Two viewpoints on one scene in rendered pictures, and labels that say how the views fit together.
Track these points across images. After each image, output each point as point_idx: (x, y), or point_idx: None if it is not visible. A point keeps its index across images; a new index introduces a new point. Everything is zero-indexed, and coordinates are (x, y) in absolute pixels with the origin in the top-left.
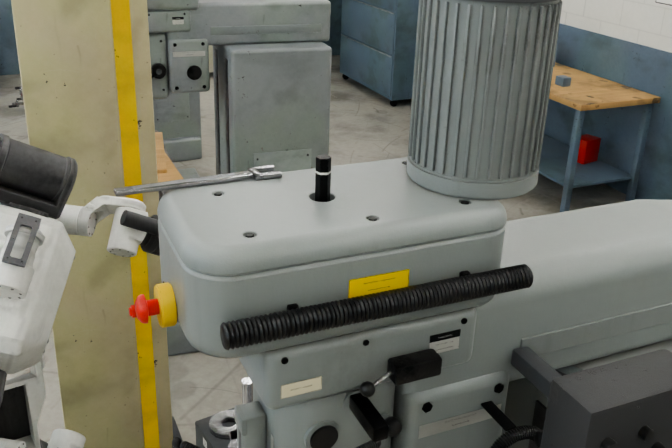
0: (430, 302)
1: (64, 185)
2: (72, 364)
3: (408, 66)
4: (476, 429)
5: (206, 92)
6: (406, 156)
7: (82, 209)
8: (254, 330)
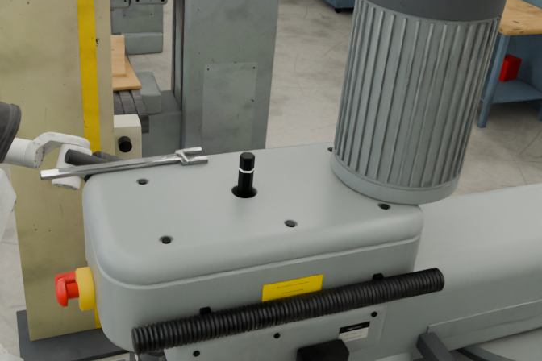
0: (341, 308)
1: (7, 133)
2: (32, 249)
3: None
4: None
5: None
6: (345, 62)
7: (30, 144)
8: (164, 338)
